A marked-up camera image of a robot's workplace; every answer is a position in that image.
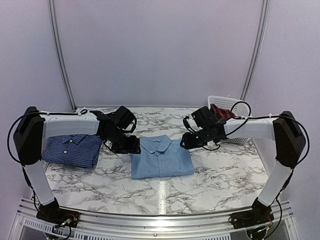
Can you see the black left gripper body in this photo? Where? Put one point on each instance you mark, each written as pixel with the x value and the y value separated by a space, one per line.
pixel 118 135

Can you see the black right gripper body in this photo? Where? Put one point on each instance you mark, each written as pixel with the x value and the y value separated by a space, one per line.
pixel 203 133

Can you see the light blue long sleeve shirt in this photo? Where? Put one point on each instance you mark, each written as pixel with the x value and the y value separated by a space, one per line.
pixel 161 157

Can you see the navy checked shirt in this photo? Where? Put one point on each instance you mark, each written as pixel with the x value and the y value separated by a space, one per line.
pixel 78 150

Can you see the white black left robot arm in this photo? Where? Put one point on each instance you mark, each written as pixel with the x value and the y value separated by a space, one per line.
pixel 31 129

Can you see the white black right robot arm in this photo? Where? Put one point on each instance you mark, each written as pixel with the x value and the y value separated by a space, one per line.
pixel 281 141

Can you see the red black plaid shirt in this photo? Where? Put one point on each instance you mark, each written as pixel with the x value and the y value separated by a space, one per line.
pixel 220 113

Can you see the white plastic laundry basket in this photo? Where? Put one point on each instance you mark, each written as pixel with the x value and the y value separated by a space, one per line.
pixel 227 103

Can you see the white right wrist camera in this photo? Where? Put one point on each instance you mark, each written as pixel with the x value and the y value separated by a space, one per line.
pixel 187 124

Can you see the aluminium corner post right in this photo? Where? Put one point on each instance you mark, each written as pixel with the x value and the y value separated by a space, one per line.
pixel 259 40

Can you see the aluminium corner post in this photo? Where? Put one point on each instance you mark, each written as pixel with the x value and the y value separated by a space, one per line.
pixel 259 40
pixel 59 53

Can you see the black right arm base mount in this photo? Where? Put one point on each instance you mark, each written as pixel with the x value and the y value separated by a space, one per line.
pixel 259 214

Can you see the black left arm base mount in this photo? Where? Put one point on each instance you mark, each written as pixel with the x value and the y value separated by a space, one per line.
pixel 53 213

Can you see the aluminium corner post left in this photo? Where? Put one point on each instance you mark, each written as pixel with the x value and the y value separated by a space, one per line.
pixel 59 53

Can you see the aluminium front frame rail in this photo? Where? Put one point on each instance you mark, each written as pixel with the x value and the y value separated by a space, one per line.
pixel 109 226

